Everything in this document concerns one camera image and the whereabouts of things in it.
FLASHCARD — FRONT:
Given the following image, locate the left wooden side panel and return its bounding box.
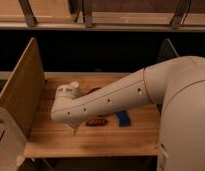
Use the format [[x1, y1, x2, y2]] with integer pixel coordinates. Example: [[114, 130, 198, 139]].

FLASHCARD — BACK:
[[0, 38, 45, 139]]

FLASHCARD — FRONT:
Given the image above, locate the right dark side panel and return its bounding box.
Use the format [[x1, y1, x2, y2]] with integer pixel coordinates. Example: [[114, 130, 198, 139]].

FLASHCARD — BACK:
[[157, 38, 179, 63]]

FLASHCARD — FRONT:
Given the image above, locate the wooden shelf rail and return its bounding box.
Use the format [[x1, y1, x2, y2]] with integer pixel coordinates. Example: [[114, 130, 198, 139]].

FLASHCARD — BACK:
[[0, 0, 205, 33]]

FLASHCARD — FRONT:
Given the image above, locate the dark red oblong object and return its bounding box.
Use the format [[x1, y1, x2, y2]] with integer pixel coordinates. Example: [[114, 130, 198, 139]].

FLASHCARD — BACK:
[[85, 118, 108, 127]]

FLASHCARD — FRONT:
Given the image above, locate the blue rectangular block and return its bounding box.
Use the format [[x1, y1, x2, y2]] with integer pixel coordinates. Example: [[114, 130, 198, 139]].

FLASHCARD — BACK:
[[116, 111, 131, 127]]

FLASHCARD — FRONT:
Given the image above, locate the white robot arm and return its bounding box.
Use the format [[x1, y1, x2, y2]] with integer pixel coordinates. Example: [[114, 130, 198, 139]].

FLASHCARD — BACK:
[[51, 56, 205, 171]]

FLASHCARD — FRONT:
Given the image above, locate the orange bowl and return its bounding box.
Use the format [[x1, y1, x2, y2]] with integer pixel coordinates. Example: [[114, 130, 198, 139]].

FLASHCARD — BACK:
[[86, 87, 102, 95]]

